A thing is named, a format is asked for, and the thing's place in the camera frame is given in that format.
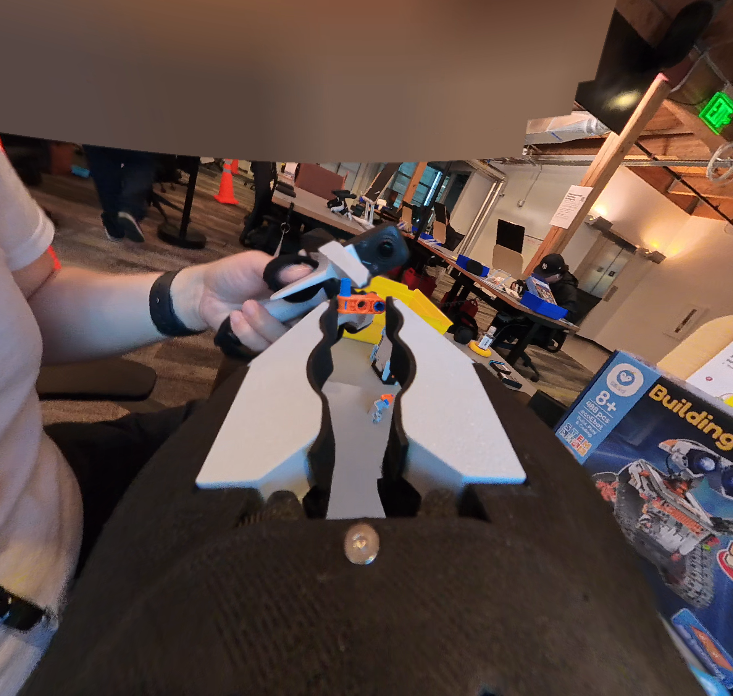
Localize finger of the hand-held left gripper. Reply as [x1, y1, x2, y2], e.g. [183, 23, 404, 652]
[318, 240, 374, 291]
[339, 311, 378, 338]

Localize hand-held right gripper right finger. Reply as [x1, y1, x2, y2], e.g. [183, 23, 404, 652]
[378, 296, 526, 517]

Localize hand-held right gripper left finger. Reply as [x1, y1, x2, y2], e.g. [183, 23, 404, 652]
[196, 298, 340, 519]

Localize orange connector with blue pins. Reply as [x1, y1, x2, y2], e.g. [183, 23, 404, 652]
[336, 278, 386, 316]

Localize person's left forearm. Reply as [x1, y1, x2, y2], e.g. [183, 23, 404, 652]
[26, 265, 184, 364]

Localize grey desk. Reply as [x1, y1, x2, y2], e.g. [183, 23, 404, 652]
[323, 301, 553, 519]

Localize person's left hand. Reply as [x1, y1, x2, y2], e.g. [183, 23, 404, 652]
[171, 249, 321, 356]

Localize yellow plastic bin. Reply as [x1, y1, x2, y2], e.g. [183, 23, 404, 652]
[344, 275, 453, 344]

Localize orange traffic cone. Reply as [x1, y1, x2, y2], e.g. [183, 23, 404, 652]
[213, 159, 240, 206]

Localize black trousers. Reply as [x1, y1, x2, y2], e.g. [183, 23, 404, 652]
[45, 401, 198, 571]

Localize black wristband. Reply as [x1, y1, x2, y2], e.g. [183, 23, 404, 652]
[149, 270, 206, 337]

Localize black floor stand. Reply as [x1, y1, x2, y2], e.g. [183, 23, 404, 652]
[157, 157, 207, 250]

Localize white paper notice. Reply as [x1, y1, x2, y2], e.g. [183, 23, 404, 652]
[549, 185, 593, 230]

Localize blue robot kit box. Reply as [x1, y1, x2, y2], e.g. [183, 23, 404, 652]
[554, 351, 733, 696]

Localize white t-shirt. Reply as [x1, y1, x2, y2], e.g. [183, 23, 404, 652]
[0, 146, 87, 696]

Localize black hanging panel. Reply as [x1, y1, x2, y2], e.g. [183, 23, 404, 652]
[574, 0, 714, 135]

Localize green exit sign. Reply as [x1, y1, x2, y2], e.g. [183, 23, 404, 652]
[697, 91, 733, 134]

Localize wooden post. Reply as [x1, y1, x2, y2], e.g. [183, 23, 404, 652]
[524, 74, 671, 278]

